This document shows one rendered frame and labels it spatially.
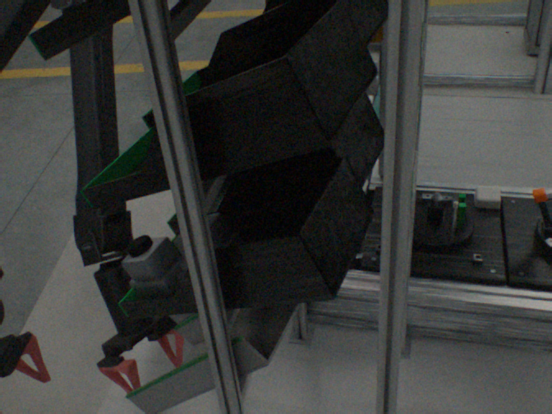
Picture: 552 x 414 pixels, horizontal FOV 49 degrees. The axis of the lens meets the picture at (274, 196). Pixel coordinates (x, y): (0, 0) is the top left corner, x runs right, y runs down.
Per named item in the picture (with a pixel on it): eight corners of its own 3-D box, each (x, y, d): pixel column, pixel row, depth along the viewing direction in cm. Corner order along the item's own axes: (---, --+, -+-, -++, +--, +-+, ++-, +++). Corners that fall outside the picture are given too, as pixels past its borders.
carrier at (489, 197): (361, 273, 106) (361, 218, 99) (374, 194, 125) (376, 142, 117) (505, 289, 101) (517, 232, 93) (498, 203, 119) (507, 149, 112)
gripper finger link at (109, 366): (175, 383, 94) (153, 328, 93) (144, 410, 88) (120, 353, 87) (146, 384, 98) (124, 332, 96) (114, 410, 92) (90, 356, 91)
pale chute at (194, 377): (149, 417, 82) (124, 397, 81) (196, 345, 91) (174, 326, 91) (269, 365, 63) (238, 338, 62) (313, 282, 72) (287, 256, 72)
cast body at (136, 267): (141, 301, 71) (108, 256, 69) (163, 277, 74) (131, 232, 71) (189, 300, 66) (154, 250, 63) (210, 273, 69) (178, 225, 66)
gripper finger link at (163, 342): (202, 359, 100) (181, 308, 98) (174, 383, 94) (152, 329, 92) (173, 361, 103) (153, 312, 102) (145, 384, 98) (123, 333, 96)
